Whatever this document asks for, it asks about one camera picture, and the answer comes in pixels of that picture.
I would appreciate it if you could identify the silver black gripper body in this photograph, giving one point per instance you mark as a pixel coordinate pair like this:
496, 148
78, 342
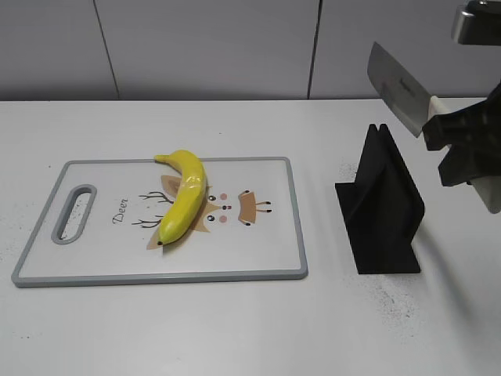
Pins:
477, 23

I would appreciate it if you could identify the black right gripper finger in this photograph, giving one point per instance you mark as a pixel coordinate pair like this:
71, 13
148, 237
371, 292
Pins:
476, 127

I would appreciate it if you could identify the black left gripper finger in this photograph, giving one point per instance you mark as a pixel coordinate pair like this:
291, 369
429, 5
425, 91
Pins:
472, 155

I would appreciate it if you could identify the white-handled cleaver knife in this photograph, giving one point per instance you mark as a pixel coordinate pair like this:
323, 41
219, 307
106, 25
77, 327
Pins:
414, 106

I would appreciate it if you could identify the yellow plastic banana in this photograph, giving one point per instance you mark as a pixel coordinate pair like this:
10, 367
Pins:
190, 195

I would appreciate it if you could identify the black knife stand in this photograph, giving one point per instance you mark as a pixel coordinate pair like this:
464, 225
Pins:
382, 208

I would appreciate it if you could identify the white grey-rimmed cutting board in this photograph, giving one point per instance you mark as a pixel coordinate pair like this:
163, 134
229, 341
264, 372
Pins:
99, 226

